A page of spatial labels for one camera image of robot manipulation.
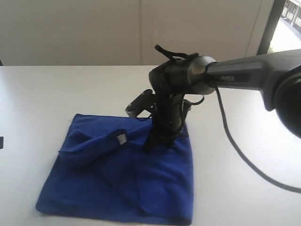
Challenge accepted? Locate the white towel label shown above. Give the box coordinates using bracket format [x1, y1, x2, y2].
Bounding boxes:
[117, 134, 127, 145]

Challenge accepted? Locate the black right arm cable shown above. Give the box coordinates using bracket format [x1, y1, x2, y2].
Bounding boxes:
[154, 44, 301, 194]

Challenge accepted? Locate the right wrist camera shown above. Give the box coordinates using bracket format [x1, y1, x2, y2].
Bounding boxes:
[125, 89, 155, 118]

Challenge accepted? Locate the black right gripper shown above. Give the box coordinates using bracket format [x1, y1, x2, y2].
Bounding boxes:
[143, 93, 191, 153]

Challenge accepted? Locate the blue microfibre towel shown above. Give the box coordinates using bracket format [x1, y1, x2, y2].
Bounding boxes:
[36, 114, 194, 226]

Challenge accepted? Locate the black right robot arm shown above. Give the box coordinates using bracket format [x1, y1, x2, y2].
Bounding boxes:
[144, 49, 301, 151]

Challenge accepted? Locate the dark window frame post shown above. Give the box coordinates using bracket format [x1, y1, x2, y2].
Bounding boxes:
[257, 0, 285, 55]

